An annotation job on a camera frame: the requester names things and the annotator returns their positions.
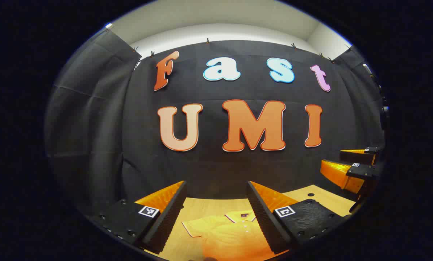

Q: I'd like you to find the black backdrop cloth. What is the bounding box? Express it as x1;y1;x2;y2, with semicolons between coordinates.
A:
122;39;351;200
334;45;386;153
44;29;142;218

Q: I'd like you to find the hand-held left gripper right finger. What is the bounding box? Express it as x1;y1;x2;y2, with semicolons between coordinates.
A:
247;181;351;255

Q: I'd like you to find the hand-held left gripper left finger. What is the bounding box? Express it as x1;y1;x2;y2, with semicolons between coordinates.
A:
89;180;188;254

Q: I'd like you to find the dark metal stand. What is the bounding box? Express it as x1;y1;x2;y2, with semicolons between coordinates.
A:
362;63;389;131

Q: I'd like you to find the orange T-shirt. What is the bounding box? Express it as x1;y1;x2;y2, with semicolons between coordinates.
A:
181;210;289;261

